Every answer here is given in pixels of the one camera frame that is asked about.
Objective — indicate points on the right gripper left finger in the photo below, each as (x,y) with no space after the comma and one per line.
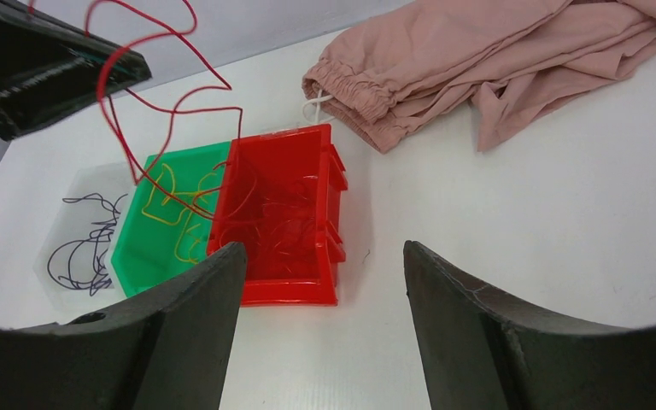
(165,348)

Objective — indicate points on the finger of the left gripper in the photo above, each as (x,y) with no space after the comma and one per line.
(48,69)

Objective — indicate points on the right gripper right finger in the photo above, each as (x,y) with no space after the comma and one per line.
(484,348)

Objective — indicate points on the green plastic bin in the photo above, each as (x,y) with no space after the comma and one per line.
(160,237)

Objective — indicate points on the clear plastic bin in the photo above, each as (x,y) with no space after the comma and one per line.
(73,265)

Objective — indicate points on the red plastic bin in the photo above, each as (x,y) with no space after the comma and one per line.
(281,198)

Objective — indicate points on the pink cloth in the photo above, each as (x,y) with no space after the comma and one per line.
(514,61)

